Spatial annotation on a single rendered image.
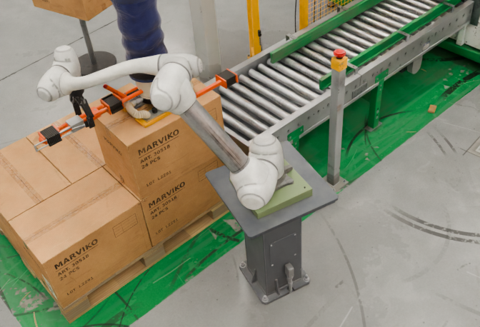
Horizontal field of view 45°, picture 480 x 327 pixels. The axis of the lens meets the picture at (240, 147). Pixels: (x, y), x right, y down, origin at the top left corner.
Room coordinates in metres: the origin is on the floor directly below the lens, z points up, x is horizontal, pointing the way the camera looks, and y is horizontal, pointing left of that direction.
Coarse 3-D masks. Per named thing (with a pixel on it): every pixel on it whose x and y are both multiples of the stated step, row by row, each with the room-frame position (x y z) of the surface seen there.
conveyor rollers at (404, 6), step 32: (384, 0) 4.23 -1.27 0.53; (416, 0) 4.20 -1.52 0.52; (352, 32) 3.80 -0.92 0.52; (384, 32) 3.71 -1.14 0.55; (416, 32) 3.68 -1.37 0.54; (288, 64) 3.45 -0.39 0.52; (320, 64) 3.37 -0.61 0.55; (256, 96) 3.07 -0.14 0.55; (288, 96) 3.07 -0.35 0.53; (256, 128) 2.78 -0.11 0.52
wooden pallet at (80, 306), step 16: (224, 208) 2.56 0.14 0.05; (192, 224) 2.48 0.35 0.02; (208, 224) 2.47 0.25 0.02; (176, 240) 2.37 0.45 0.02; (144, 256) 2.18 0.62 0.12; (160, 256) 2.24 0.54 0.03; (32, 272) 2.19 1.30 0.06; (128, 272) 2.15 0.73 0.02; (96, 288) 1.98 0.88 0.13; (112, 288) 2.05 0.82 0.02; (80, 304) 1.91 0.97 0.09; (96, 304) 1.96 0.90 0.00
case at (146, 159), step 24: (216, 96) 2.57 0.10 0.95; (96, 120) 2.49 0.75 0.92; (120, 120) 2.45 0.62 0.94; (168, 120) 2.41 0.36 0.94; (216, 120) 2.55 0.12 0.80; (120, 144) 2.29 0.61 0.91; (144, 144) 2.29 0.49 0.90; (168, 144) 2.36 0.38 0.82; (192, 144) 2.45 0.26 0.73; (120, 168) 2.37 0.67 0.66; (144, 168) 2.27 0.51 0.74; (168, 168) 2.35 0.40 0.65; (192, 168) 2.43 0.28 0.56; (144, 192) 2.25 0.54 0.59
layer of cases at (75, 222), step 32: (64, 128) 2.93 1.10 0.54; (0, 160) 2.68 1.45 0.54; (32, 160) 2.65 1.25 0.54; (64, 160) 2.62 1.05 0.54; (96, 160) 2.60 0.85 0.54; (0, 192) 2.40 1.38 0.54; (32, 192) 2.37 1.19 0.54; (64, 192) 2.35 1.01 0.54; (96, 192) 2.33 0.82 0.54; (128, 192) 2.30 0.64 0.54; (160, 192) 2.31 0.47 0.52; (192, 192) 2.43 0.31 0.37; (0, 224) 2.43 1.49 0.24; (32, 224) 2.13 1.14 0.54; (64, 224) 2.11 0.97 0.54; (96, 224) 2.09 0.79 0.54; (128, 224) 2.16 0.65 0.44; (160, 224) 2.28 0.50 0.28; (32, 256) 1.98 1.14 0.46; (64, 256) 1.93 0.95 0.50; (96, 256) 2.02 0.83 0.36; (128, 256) 2.13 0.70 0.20; (64, 288) 1.89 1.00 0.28
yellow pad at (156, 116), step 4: (152, 108) 2.46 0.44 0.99; (152, 112) 2.45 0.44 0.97; (156, 112) 2.45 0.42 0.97; (160, 112) 2.45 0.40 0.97; (164, 112) 2.45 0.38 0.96; (168, 112) 2.45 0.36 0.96; (152, 116) 2.42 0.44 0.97; (156, 116) 2.42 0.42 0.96; (160, 116) 2.42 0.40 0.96; (164, 116) 2.43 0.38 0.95; (136, 120) 2.42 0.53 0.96; (140, 120) 2.41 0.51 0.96; (144, 120) 2.40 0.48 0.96; (148, 120) 2.39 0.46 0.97; (152, 120) 2.40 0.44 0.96; (156, 120) 2.40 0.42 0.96; (144, 124) 2.37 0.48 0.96; (148, 124) 2.37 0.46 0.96
